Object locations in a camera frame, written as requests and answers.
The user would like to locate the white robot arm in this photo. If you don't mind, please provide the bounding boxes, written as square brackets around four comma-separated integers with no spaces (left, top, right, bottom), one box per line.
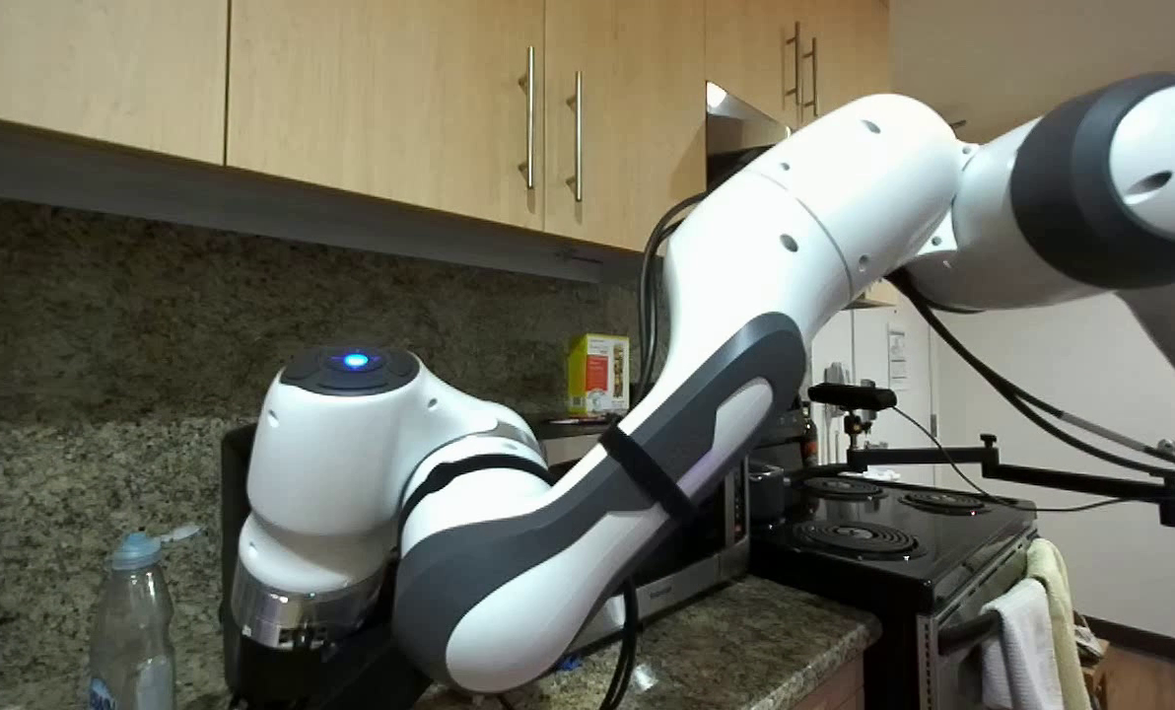
[229,71,1175,693]

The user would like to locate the snack bar box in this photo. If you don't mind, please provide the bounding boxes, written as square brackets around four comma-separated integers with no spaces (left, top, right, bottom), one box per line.
[569,331,631,418]

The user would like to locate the stainless steel microwave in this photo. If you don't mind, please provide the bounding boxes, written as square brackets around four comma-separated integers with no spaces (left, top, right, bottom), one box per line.
[532,418,757,656]

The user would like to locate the light wood upper cabinets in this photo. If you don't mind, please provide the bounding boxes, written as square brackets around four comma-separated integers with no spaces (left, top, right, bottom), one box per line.
[0,0,891,248]

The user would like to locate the black electric stove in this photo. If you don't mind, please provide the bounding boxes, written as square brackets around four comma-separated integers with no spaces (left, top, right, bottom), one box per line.
[740,407,1042,710]

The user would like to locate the black coffee maker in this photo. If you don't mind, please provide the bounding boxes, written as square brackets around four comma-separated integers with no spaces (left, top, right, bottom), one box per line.
[215,424,428,710]

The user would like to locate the white hanging towel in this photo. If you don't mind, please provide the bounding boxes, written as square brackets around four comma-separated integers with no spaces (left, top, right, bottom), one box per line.
[979,539,1091,710]

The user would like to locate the clear plastic water bottle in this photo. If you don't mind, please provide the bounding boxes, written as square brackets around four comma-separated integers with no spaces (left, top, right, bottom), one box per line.
[87,523,196,710]

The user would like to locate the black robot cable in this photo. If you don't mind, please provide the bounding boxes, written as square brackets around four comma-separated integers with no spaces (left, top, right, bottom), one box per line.
[883,267,1175,485]

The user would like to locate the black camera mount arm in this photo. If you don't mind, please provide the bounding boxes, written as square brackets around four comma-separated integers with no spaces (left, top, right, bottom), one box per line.
[810,384,1175,527]

